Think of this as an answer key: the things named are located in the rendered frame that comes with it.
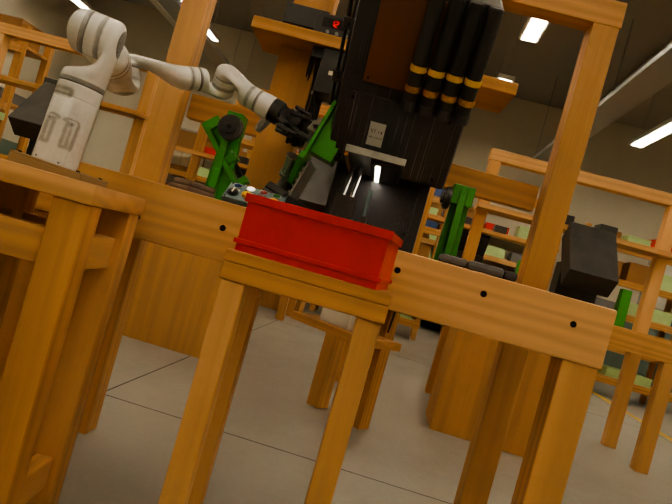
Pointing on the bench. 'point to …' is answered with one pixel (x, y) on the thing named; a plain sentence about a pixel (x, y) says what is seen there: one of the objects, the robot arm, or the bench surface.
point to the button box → (243, 197)
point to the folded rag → (193, 187)
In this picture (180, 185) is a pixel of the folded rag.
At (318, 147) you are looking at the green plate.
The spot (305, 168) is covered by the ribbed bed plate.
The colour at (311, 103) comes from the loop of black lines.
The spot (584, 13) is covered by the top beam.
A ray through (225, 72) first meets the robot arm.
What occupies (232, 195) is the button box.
